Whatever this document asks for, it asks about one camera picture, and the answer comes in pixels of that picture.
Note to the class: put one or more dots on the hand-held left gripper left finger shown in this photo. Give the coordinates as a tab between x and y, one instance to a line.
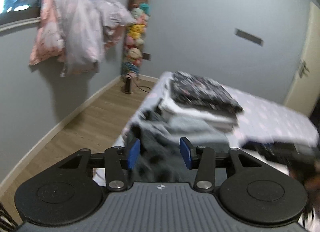
133	154

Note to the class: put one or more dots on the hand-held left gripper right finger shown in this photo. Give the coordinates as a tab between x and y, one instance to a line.
185	153

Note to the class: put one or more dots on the dark grey garment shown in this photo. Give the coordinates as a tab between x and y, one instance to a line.
160	156

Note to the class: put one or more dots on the light grey folded garment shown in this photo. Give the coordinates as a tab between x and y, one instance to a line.
190	128

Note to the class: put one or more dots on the bed with pink-dotted sheet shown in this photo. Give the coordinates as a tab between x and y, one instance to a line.
270	116

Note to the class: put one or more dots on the white folded garment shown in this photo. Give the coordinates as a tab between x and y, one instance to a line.
197	115

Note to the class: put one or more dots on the small floor tower appliance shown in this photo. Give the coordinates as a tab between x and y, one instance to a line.
130	83

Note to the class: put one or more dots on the cream door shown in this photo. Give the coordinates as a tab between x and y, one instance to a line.
307	46

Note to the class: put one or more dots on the column of plush toys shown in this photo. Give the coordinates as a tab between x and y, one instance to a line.
136	34

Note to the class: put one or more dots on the pink dotted hanging quilt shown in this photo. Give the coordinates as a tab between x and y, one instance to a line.
75	29

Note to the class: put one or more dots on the dark wall socket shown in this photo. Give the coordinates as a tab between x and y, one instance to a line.
147	56

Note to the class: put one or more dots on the grey wall switch panel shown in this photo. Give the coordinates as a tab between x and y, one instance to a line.
249	37

